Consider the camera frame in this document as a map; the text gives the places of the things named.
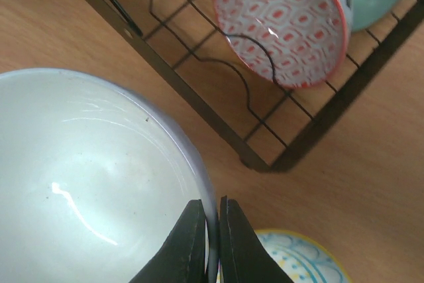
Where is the yellow blue patterned bowl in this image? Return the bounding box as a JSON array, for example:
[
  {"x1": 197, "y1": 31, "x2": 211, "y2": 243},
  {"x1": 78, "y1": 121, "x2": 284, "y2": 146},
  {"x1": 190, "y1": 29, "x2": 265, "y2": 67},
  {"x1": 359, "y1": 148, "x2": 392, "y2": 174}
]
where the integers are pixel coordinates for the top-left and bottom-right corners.
[{"x1": 255, "y1": 229, "x2": 352, "y2": 282}]

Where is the white ceramic bowl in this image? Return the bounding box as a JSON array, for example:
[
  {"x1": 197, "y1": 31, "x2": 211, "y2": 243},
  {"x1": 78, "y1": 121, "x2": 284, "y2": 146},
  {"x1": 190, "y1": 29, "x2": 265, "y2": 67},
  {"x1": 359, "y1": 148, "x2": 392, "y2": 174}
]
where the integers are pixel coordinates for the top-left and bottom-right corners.
[{"x1": 1, "y1": 68, "x2": 219, "y2": 282}]

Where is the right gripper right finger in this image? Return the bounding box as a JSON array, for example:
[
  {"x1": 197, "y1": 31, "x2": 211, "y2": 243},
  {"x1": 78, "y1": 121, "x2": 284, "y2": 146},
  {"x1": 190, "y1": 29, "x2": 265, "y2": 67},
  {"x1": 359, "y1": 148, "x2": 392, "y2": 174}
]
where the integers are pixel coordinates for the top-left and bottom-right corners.
[{"x1": 219, "y1": 196, "x2": 292, "y2": 283}]

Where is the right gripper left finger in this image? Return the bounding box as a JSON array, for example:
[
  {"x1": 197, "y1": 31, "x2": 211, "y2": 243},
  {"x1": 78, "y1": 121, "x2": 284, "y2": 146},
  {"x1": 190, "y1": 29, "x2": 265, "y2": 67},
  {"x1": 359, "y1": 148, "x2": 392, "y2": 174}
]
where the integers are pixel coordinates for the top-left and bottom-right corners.
[{"x1": 130, "y1": 199, "x2": 206, "y2": 283}]

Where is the black wire dish rack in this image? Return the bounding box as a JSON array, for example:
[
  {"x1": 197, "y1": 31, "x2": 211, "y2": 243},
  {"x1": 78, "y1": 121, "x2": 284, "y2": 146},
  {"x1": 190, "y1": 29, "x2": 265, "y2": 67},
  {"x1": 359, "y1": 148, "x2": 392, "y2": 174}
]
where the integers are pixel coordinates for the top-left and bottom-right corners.
[{"x1": 86, "y1": 0, "x2": 423, "y2": 172}]

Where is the red white patterned bowl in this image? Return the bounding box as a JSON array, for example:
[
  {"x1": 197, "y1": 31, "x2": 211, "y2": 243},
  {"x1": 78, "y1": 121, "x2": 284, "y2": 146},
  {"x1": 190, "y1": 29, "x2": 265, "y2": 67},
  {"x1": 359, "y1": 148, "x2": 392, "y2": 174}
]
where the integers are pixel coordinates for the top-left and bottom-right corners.
[{"x1": 213, "y1": 0, "x2": 353, "y2": 89}]

